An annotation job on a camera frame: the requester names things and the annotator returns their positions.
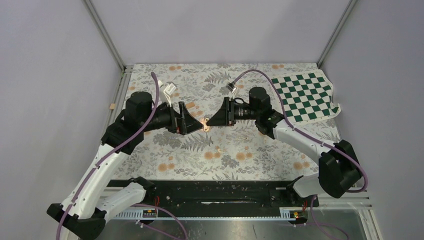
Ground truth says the beige earbud charging case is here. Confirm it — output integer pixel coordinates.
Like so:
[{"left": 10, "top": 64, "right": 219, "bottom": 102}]
[{"left": 200, "top": 117, "right": 210, "bottom": 133}]

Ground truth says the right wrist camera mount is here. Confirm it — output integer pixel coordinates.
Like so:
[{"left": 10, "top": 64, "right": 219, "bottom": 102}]
[{"left": 225, "top": 82, "right": 239, "bottom": 99}]

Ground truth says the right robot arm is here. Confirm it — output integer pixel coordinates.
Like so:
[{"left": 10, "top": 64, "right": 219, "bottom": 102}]
[{"left": 206, "top": 87, "right": 364, "bottom": 206}]

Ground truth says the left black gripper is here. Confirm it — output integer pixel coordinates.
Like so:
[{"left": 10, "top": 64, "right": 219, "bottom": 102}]
[{"left": 141, "top": 99, "right": 204, "bottom": 135}]

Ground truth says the floral patterned table mat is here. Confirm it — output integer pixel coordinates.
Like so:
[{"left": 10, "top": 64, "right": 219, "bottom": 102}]
[{"left": 113, "top": 63, "right": 340, "bottom": 181}]

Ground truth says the small cork cylinder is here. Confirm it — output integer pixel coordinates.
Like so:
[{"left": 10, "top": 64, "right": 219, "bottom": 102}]
[{"left": 185, "top": 102, "right": 196, "bottom": 109}]

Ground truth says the green white checkerboard sheet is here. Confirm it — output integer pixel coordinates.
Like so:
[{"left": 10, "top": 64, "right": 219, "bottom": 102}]
[{"left": 271, "top": 69, "right": 342, "bottom": 124}]

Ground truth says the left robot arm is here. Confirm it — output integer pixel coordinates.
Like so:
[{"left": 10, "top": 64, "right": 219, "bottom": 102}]
[{"left": 47, "top": 91, "right": 203, "bottom": 240}]

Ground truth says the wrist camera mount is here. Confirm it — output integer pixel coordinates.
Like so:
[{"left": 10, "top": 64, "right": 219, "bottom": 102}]
[
  {"left": 158, "top": 80, "right": 177, "bottom": 107},
  {"left": 225, "top": 82, "right": 239, "bottom": 99}
]

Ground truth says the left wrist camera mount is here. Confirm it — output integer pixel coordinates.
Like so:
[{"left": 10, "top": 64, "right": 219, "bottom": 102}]
[{"left": 158, "top": 80, "right": 177, "bottom": 107}]

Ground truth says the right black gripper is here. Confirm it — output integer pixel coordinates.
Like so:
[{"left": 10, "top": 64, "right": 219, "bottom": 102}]
[{"left": 207, "top": 96, "right": 260, "bottom": 127}]

